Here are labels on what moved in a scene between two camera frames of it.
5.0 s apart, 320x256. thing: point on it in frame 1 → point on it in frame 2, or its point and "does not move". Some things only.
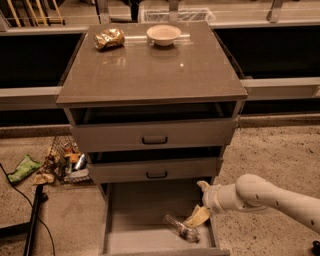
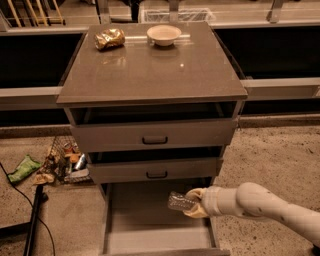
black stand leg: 31,227 does not move
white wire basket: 184,15 does not move
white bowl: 164,35 does not move
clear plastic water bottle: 186,232 → 178,201
